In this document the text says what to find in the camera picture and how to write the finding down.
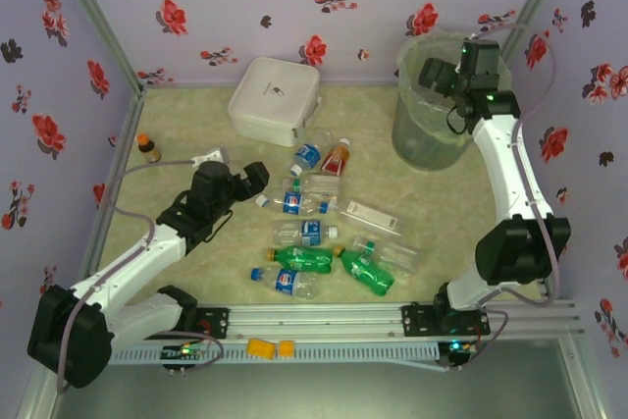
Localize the clear Pepsi bottle blue cap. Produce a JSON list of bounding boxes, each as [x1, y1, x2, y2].
[[249, 266, 320, 301], [268, 191, 340, 217]]

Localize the clear bottle green neck label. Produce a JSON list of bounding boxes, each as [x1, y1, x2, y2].
[[282, 173, 343, 199], [351, 235, 421, 276]]

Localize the red label orange drink bottle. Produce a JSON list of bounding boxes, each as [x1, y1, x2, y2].
[[318, 137, 352, 178]]

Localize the green plastic bottle yellow cap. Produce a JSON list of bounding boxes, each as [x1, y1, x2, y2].
[[333, 244, 396, 297], [266, 244, 336, 276]]

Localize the square clear bottle white label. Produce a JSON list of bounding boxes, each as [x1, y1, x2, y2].
[[338, 197, 404, 236]]

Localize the grey round bin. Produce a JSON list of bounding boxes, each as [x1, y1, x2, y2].
[[391, 28, 514, 173]]

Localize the small brown bottle orange cap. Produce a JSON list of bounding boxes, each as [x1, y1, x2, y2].
[[135, 132, 163, 165]]

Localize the white zip case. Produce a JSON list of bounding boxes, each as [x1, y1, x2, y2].
[[226, 55, 323, 148]]

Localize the large orange block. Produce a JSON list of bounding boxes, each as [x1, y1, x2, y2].
[[246, 338, 277, 359]]

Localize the grey metal panel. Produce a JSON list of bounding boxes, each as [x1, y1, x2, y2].
[[48, 363, 590, 419]]

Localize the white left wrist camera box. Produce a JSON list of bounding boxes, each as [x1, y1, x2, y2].
[[189, 146, 231, 168]]

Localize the grey left arm cable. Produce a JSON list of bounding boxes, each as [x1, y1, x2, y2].
[[56, 157, 226, 394]]

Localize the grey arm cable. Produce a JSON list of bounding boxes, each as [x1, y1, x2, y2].
[[56, 157, 226, 394], [444, 22, 563, 374]]

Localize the grey right arm cable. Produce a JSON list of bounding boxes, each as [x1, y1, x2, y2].
[[444, 22, 563, 374]]

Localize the aluminium frame post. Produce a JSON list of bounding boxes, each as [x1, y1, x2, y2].
[[497, 0, 575, 60], [43, 0, 146, 94]]

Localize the aluminium table side rail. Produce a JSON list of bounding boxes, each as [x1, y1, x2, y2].
[[509, 133, 558, 300], [73, 89, 147, 292]]

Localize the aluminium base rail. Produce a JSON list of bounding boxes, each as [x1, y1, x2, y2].
[[141, 300, 583, 341]]

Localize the white slotted cable duct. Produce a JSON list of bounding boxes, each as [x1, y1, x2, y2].
[[107, 343, 439, 365]]

